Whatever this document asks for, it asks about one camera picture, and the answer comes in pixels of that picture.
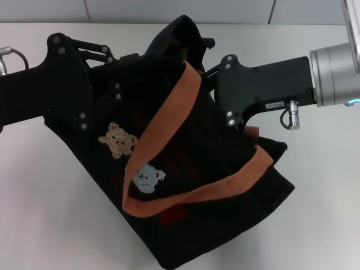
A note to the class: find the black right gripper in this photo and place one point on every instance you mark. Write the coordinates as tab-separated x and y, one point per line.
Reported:
253	87

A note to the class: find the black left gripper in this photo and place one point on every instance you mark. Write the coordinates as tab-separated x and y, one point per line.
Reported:
64	87

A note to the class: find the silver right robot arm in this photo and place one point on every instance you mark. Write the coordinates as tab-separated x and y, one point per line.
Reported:
334	73

